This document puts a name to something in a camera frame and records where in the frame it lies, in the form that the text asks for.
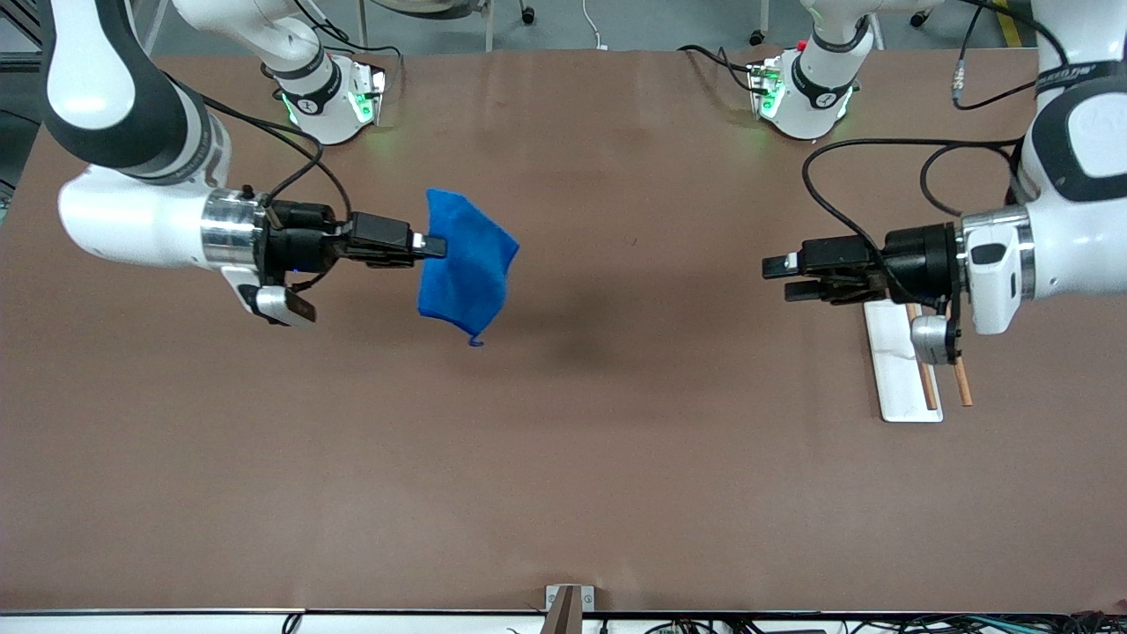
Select blue microfibre towel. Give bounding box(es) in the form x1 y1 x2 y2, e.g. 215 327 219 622
417 188 520 347

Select white towel rack wooden bars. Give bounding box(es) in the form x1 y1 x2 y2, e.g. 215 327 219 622
863 299 975 424

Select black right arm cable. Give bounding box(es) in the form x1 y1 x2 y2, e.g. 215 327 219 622
167 75 353 221

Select black right base cable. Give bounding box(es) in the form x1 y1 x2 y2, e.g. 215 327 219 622
295 0 401 98

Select black base cable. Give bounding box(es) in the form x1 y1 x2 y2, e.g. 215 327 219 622
295 0 401 98
678 44 767 93

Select black left base cable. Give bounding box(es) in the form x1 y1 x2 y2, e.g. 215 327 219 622
678 44 767 93

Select thin white cable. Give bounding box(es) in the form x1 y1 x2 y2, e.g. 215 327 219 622
581 0 610 51

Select aluminium frame post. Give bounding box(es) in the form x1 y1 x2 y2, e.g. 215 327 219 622
0 0 45 73

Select grey metal mount bracket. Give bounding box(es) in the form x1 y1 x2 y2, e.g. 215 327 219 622
545 585 595 634

